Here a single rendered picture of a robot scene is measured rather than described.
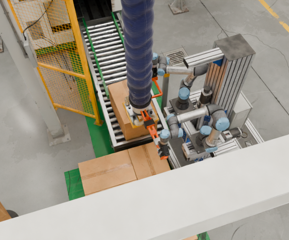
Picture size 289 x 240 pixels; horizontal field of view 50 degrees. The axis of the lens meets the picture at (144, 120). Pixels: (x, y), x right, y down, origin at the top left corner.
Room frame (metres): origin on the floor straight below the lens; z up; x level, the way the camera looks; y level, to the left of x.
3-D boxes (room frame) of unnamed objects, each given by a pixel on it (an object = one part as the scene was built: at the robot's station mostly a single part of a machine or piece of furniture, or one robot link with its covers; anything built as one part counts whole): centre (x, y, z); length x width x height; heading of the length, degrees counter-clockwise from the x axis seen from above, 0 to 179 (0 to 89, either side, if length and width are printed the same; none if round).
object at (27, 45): (2.30, 1.12, 1.62); 0.20 x 0.05 x 0.30; 17
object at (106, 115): (2.87, 0.69, 0.50); 2.31 x 0.05 x 0.19; 17
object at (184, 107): (2.02, -0.42, 1.09); 0.15 x 0.15 x 0.10
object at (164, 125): (3.06, 0.06, 0.50); 2.31 x 0.05 x 0.19; 17
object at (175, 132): (1.36, -0.26, 1.55); 0.11 x 0.11 x 0.08; 12
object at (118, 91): (2.18, 0.14, 0.75); 0.60 x 0.40 x 0.40; 21
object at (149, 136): (1.85, 0.04, 0.58); 0.70 x 0.03 x 0.06; 107
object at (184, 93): (2.02, -0.42, 1.20); 0.13 x 0.12 x 0.14; 168
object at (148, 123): (1.64, -0.05, 1.25); 0.10 x 0.08 x 0.06; 110
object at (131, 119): (1.84, 0.13, 1.15); 0.34 x 0.10 x 0.05; 20
